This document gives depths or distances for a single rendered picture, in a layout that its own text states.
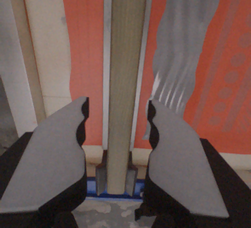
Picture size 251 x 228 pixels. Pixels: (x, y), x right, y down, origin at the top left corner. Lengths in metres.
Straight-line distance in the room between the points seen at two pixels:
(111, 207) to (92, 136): 2.15
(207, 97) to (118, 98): 0.19
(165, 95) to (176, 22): 0.12
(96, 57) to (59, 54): 0.06
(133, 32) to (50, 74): 0.18
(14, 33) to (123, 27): 0.16
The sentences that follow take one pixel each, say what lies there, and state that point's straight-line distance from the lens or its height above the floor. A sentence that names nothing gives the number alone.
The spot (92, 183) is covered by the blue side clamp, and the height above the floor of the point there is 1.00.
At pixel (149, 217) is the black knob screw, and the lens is 0.37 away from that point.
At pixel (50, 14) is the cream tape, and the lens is 0.29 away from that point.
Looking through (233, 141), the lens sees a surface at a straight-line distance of 0.44.
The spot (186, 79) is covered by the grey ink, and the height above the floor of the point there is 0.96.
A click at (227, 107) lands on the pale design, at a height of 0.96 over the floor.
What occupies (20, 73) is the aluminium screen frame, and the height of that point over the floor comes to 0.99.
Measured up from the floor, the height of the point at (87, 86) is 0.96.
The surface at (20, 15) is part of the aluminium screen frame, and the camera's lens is 0.29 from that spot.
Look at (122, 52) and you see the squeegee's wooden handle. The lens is 0.18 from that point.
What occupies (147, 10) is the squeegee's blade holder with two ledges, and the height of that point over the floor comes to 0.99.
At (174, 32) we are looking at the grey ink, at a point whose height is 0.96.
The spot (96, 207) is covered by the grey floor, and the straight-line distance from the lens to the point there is 2.50.
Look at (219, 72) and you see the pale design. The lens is 0.33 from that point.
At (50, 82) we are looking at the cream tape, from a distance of 0.32.
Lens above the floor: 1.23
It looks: 60 degrees down
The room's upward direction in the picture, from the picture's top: 179 degrees clockwise
